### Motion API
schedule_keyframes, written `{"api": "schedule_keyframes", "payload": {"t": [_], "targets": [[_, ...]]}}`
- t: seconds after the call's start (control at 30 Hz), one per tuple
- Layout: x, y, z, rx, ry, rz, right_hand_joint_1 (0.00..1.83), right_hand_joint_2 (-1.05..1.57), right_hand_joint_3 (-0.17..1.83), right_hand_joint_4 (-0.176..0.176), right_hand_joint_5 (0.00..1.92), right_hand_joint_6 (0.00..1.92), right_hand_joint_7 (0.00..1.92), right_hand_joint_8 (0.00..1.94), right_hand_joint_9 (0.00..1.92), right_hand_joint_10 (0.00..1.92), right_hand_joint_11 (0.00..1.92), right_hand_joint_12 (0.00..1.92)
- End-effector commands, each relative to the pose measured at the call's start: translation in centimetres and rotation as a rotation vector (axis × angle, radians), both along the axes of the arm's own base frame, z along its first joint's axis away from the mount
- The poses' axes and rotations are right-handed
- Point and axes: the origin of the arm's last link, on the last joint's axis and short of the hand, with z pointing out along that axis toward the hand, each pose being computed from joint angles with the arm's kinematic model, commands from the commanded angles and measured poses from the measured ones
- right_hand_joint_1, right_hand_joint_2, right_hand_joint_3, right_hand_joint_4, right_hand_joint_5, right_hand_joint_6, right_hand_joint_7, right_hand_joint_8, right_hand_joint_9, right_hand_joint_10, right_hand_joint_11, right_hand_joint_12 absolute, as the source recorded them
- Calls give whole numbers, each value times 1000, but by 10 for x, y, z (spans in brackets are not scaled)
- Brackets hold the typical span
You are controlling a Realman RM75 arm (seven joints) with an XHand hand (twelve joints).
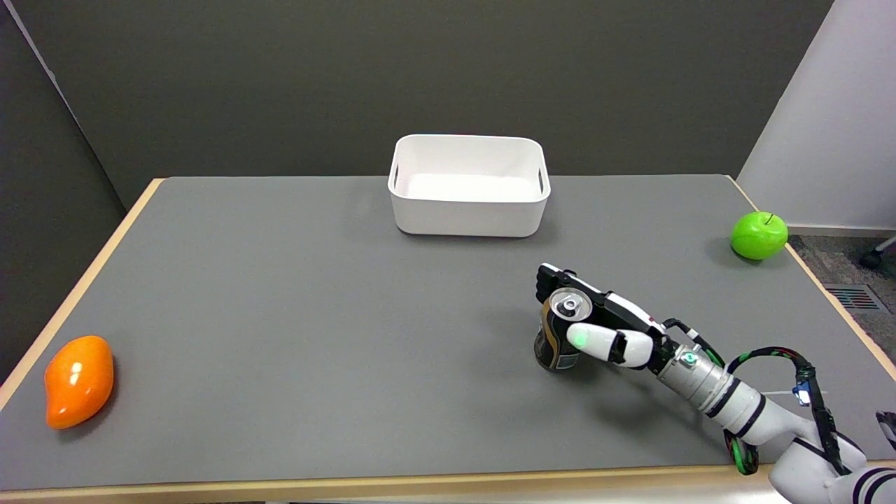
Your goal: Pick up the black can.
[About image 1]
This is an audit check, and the orange mango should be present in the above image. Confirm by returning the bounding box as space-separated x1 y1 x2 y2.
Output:
43 335 115 430

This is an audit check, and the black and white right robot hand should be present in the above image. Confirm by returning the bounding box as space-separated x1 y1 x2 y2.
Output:
535 263 678 375

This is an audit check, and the green apple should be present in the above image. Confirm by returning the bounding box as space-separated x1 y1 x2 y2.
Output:
731 211 790 261

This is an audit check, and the floor vent grille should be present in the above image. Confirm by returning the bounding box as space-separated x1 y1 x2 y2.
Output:
827 288 881 312

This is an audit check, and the black chair caster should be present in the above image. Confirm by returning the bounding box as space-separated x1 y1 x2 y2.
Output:
859 237 896 271

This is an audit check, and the white plastic bin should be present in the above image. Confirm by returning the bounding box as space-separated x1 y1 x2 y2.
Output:
387 134 552 239

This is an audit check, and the black beverage can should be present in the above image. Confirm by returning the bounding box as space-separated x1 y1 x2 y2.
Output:
533 288 594 372

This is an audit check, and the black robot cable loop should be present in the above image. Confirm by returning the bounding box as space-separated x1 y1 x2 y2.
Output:
662 318 852 477

